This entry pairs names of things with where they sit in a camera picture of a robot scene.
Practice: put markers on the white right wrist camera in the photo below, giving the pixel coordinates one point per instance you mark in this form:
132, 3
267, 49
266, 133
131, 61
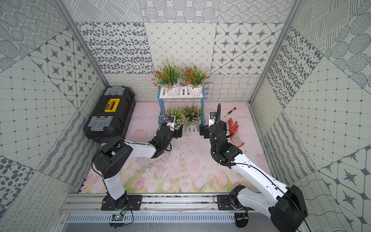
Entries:
212, 118

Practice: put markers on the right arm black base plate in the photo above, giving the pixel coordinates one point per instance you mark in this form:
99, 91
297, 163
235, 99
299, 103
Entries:
224, 203

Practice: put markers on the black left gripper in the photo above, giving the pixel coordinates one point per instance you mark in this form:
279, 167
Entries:
176, 131

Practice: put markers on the blue white two-tier rack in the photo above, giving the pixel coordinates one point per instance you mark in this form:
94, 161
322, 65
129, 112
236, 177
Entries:
182, 99

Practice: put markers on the pink flower potted plant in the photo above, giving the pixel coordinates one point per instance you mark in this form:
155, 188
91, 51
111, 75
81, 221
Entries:
174, 116
193, 114

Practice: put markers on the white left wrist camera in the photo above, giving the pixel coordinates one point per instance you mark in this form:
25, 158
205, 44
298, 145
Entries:
171, 123

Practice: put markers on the black yellow toolbox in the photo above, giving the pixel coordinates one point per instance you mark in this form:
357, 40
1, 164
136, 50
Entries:
111, 116

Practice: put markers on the aluminium mounting rail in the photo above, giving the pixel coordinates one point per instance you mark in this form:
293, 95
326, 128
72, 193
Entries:
173, 203

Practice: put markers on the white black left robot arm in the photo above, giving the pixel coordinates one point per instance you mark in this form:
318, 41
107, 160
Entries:
110, 159

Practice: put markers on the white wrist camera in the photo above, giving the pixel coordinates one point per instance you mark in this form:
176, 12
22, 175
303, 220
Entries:
212, 118
171, 123

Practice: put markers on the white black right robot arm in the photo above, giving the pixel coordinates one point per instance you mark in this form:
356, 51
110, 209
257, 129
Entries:
284, 205

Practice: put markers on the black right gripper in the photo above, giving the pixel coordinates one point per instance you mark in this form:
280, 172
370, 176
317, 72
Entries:
204, 130

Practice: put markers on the red flower potted plant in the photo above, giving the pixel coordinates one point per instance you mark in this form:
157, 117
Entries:
195, 77
167, 76

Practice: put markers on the orange black screwdriver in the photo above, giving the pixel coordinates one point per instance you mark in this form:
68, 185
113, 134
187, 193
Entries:
230, 112

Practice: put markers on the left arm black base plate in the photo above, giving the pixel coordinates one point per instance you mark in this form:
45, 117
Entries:
132, 202

